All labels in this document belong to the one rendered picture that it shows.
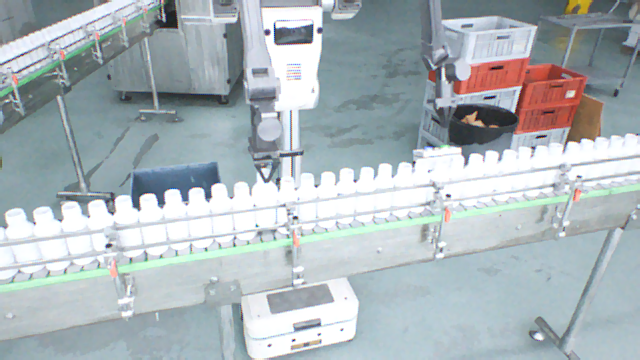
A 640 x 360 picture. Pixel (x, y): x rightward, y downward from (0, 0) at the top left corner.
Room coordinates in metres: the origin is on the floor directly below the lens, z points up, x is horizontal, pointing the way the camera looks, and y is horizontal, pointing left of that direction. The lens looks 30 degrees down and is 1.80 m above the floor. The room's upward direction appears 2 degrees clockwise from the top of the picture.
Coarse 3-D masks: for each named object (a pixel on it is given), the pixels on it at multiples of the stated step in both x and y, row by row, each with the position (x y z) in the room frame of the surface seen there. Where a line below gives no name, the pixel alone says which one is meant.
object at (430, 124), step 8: (424, 112) 3.54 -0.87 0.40; (432, 112) 3.44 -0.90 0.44; (424, 120) 3.54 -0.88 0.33; (432, 120) 3.45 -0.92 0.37; (424, 128) 3.53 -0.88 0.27; (432, 128) 3.42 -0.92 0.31; (440, 128) 3.33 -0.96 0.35; (432, 136) 3.41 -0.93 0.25; (440, 136) 3.33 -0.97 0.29; (440, 144) 3.30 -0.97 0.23
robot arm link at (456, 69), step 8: (448, 48) 1.52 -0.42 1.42; (424, 56) 1.49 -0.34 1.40; (448, 56) 1.50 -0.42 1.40; (432, 64) 1.47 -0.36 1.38; (440, 64) 1.46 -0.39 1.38; (448, 64) 1.44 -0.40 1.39; (456, 64) 1.41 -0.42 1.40; (464, 64) 1.43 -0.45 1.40; (448, 72) 1.44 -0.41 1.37; (456, 72) 1.41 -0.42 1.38; (464, 72) 1.42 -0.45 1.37; (456, 80) 1.43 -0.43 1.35
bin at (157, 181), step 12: (156, 168) 1.51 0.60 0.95; (168, 168) 1.52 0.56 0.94; (180, 168) 1.54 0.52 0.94; (192, 168) 1.55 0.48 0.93; (204, 168) 1.56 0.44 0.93; (216, 168) 1.57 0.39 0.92; (132, 180) 1.42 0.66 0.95; (144, 180) 1.50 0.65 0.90; (156, 180) 1.51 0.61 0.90; (168, 180) 1.52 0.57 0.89; (180, 180) 1.53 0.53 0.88; (192, 180) 1.55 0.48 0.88; (204, 180) 1.56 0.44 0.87; (216, 180) 1.57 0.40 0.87; (132, 192) 1.36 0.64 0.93; (144, 192) 1.49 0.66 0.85; (156, 192) 1.51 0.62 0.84; (180, 192) 1.53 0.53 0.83; (204, 192) 1.56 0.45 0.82
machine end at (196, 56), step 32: (96, 0) 4.60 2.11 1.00; (192, 0) 4.59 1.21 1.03; (160, 32) 4.60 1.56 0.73; (192, 32) 4.59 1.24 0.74; (224, 32) 4.62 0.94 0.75; (128, 64) 4.60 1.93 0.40; (160, 64) 4.59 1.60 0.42; (192, 64) 4.59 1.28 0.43; (224, 64) 4.60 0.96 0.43; (128, 96) 4.72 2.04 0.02
